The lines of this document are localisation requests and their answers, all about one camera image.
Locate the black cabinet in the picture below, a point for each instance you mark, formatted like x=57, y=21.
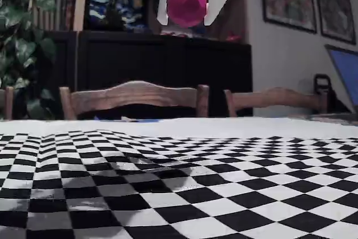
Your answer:
x=162, y=62

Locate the blue tape strip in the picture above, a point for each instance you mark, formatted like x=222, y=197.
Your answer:
x=148, y=121

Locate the small red object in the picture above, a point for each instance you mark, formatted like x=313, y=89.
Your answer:
x=233, y=38

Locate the row of upright books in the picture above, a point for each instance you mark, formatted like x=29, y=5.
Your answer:
x=56, y=12

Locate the small tan paper scrap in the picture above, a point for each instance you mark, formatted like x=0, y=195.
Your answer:
x=128, y=119

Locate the pink faceted ball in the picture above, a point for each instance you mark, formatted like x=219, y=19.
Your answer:
x=187, y=6

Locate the blue swirl painting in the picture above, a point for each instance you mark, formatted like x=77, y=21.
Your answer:
x=103, y=6

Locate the black white checkered mat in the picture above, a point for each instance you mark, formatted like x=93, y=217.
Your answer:
x=195, y=194

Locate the black framed picture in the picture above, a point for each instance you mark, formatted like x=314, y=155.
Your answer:
x=334, y=6
x=289, y=1

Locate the green leafy plant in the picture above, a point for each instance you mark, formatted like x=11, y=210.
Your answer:
x=22, y=51

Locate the open laptop blue screen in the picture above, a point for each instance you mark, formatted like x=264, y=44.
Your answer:
x=349, y=74

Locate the wooden bookshelf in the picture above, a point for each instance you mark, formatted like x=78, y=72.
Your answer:
x=81, y=4

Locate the stack of papers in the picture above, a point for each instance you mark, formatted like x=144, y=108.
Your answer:
x=176, y=34

